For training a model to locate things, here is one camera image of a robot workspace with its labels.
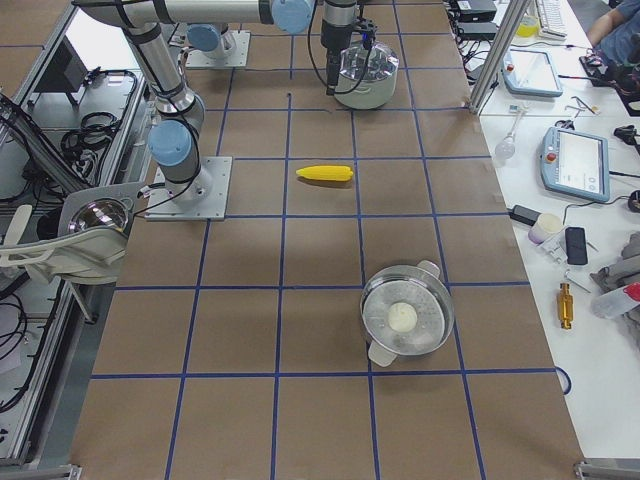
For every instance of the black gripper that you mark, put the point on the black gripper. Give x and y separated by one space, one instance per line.
330 36

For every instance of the glass pot lid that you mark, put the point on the glass pot lid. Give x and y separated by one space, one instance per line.
377 64

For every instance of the yellow corn cob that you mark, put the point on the yellow corn cob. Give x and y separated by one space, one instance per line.
326 173

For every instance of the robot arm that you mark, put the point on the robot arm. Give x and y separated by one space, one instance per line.
173 142
340 20

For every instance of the pale green electric pot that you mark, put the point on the pale green electric pot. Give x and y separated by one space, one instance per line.
365 95

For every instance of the steel pot with lid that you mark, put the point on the steel pot with lid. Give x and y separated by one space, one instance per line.
406 312

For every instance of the far blue teach pendant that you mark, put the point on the far blue teach pendant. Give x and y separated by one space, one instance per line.
530 73

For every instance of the blue teach pendant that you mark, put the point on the blue teach pendant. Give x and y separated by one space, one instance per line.
575 164
530 73

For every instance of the black power adapter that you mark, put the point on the black power adapter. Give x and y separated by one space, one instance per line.
523 215

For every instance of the near blue teach pendant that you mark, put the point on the near blue teach pendant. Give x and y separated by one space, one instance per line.
575 164

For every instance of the white paper cup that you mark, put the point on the white paper cup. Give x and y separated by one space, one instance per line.
545 226

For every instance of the black phone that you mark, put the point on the black phone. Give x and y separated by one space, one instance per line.
576 246

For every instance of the gold metal cylinder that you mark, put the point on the gold metal cylinder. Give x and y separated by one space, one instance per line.
565 310

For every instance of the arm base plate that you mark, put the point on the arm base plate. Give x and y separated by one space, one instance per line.
205 199
211 49

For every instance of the aluminium frame post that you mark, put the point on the aluminium frame post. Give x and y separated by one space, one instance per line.
506 31

